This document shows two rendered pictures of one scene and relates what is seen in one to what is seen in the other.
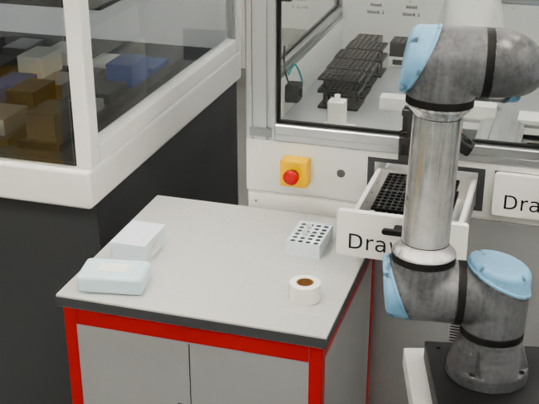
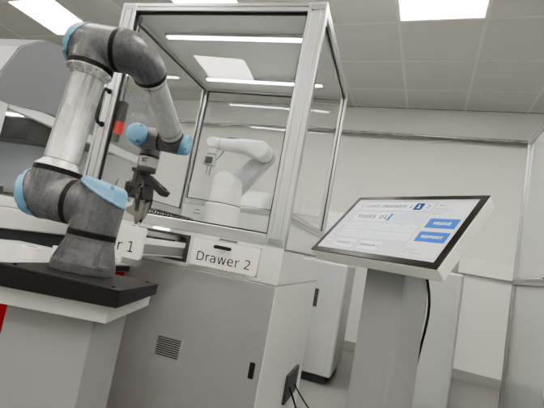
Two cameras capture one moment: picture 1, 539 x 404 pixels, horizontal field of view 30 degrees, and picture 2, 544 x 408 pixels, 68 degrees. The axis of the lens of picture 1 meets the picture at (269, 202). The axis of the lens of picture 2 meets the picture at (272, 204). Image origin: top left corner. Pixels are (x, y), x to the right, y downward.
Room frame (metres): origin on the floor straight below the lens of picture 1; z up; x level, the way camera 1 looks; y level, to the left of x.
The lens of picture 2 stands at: (0.58, -0.84, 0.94)
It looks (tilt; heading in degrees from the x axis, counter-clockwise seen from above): 6 degrees up; 0
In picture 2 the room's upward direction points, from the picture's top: 10 degrees clockwise
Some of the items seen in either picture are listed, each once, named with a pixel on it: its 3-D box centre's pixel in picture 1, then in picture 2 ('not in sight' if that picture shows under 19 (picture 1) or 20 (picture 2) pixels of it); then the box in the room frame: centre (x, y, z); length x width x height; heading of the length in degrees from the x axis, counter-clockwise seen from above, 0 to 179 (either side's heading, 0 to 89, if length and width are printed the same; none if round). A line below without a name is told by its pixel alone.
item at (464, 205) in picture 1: (416, 205); (142, 243); (2.21, -0.35, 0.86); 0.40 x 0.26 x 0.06; 163
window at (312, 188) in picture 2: not in sight; (321, 143); (2.62, -1.03, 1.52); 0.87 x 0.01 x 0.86; 163
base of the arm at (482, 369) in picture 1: (488, 349); (87, 251); (1.59, -0.41, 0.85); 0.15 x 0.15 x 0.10
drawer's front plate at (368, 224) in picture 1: (401, 239); (108, 236); (2.01, -0.29, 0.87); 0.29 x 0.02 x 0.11; 73
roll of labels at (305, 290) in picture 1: (305, 290); (30, 252); (1.94, -0.08, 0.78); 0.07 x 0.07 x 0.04
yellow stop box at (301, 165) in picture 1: (294, 171); not in sight; (2.39, -0.07, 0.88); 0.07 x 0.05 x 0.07; 73
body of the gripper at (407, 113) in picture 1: (421, 134); (141, 184); (2.10, -0.34, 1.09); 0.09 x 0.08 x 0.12; 73
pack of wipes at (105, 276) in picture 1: (114, 276); not in sight; (2.00, 0.35, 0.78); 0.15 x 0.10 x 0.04; 83
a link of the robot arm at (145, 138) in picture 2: not in sight; (145, 137); (1.99, -0.35, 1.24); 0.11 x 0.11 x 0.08; 83
